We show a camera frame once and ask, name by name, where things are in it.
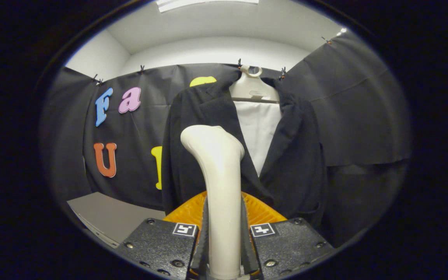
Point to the white garment steamer head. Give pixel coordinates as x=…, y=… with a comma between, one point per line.
x=222, y=186

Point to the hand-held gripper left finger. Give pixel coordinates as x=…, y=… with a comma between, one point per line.
x=202, y=249

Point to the white plastic hanger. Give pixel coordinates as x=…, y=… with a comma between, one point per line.
x=253, y=87

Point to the black backdrop cloth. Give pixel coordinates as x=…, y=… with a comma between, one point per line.
x=364, y=116

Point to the ceiling light panel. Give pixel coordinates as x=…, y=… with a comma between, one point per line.
x=208, y=3

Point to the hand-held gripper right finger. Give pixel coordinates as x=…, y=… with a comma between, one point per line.
x=247, y=249

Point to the black blazer jacket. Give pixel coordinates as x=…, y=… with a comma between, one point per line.
x=298, y=163

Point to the white fabric ironing panel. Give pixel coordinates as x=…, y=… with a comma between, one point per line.
x=259, y=132

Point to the grey cabinet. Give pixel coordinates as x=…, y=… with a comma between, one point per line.
x=107, y=214

